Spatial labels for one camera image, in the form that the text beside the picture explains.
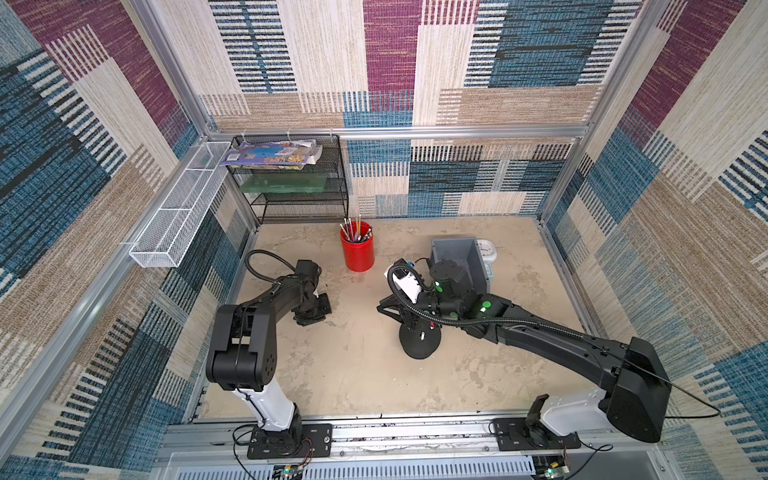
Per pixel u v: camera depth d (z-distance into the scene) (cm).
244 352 47
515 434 74
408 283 63
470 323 55
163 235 71
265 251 85
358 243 96
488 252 107
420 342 80
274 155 81
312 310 81
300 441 67
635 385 40
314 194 115
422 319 47
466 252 105
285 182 100
